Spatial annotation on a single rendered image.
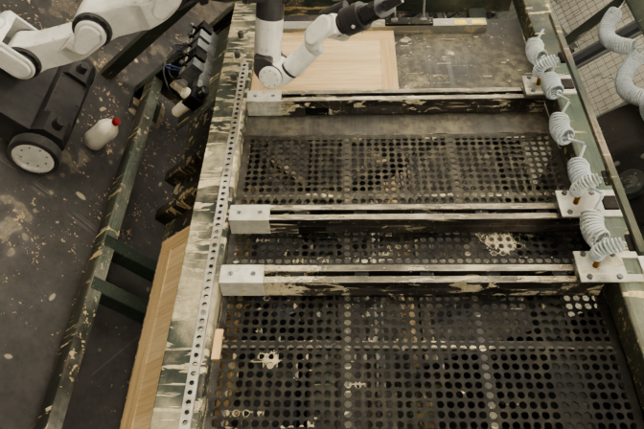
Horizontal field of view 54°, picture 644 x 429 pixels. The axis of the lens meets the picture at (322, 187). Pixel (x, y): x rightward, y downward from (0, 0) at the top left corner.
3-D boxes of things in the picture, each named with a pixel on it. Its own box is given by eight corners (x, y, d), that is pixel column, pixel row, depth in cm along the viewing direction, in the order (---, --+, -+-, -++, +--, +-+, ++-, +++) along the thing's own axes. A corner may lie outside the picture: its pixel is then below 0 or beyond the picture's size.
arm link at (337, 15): (346, 31, 190) (317, 42, 197) (366, 36, 198) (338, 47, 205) (340, -6, 191) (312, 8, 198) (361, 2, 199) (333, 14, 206)
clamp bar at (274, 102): (250, 101, 239) (241, 50, 221) (567, 97, 234) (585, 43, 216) (247, 119, 233) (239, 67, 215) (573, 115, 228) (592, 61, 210)
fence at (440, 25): (260, 30, 270) (259, 21, 267) (483, 25, 266) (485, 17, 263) (259, 36, 267) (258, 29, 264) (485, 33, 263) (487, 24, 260)
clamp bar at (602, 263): (225, 272, 189) (212, 223, 171) (629, 271, 183) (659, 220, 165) (221, 302, 182) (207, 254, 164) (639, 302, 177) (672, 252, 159)
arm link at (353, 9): (369, -5, 181) (336, 10, 188) (380, 27, 183) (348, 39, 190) (388, -12, 190) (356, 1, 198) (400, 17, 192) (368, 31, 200)
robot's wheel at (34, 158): (18, 176, 256) (-4, 142, 241) (23, 168, 260) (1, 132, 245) (66, 175, 255) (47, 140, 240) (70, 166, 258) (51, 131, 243)
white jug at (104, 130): (85, 127, 289) (110, 106, 279) (103, 140, 294) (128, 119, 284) (80, 143, 282) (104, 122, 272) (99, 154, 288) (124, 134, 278)
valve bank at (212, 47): (170, 33, 273) (206, 1, 260) (195, 54, 280) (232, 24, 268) (147, 111, 240) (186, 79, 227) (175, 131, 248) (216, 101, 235)
